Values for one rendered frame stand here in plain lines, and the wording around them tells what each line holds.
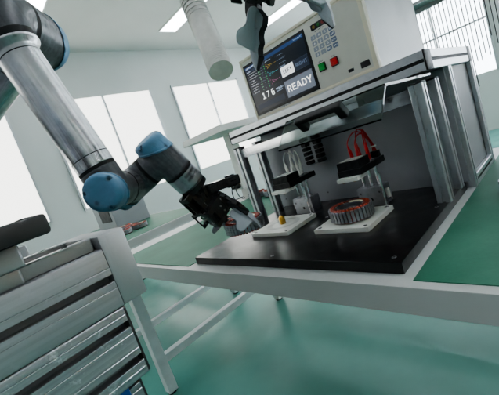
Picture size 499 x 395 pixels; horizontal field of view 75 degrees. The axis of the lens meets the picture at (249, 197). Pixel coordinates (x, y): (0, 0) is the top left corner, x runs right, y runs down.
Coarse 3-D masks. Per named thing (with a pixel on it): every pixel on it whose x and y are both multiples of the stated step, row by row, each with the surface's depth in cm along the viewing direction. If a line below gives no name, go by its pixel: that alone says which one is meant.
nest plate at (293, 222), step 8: (288, 216) 108; (296, 216) 105; (304, 216) 101; (312, 216) 100; (272, 224) 105; (288, 224) 98; (296, 224) 95; (304, 224) 97; (256, 232) 102; (264, 232) 99; (272, 232) 96; (280, 232) 93; (288, 232) 92
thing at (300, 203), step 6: (300, 198) 109; (312, 198) 107; (318, 198) 109; (294, 204) 112; (300, 204) 110; (306, 204) 108; (312, 204) 107; (318, 204) 109; (300, 210) 111; (306, 210) 109
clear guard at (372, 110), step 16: (400, 80) 64; (352, 96) 63; (368, 96) 60; (384, 96) 58; (352, 112) 61; (368, 112) 58; (288, 128) 74; (320, 128) 66; (336, 128) 63; (352, 128) 60; (288, 144) 71
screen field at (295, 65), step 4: (304, 56) 92; (296, 60) 94; (300, 60) 94; (304, 60) 93; (308, 60) 92; (288, 64) 97; (292, 64) 96; (296, 64) 95; (300, 64) 94; (304, 64) 93; (308, 64) 92; (280, 68) 99; (284, 68) 98; (288, 68) 97; (292, 68) 96; (296, 68) 95; (300, 68) 94; (284, 72) 98; (288, 72) 98; (292, 72) 97; (284, 76) 99
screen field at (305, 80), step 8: (304, 72) 94; (312, 72) 92; (288, 80) 98; (296, 80) 97; (304, 80) 95; (312, 80) 93; (288, 88) 99; (296, 88) 97; (304, 88) 96; (288, 96) 100
